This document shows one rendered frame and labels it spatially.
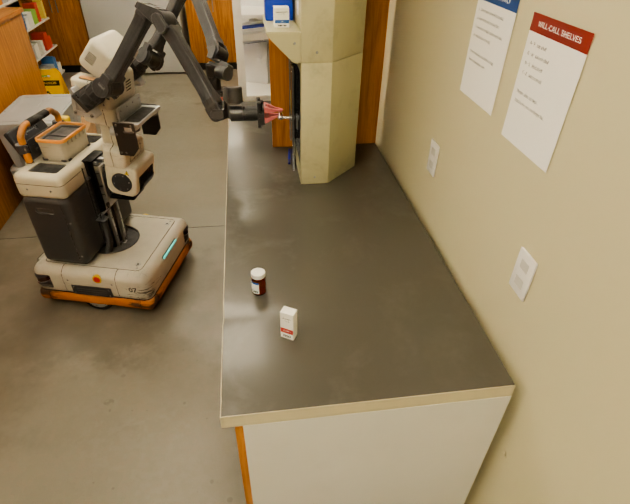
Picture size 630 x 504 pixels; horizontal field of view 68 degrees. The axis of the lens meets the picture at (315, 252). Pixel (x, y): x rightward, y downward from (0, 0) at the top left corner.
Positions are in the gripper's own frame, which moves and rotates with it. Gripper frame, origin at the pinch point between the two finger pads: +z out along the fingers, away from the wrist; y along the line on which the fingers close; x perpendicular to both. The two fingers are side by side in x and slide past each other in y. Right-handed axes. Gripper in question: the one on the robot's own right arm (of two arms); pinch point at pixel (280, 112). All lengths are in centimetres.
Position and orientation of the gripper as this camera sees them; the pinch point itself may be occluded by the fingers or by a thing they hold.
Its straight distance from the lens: 189.6
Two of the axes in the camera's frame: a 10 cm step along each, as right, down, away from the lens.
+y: 0.1, -8.0, -6.0
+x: -1.3, -6.0, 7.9
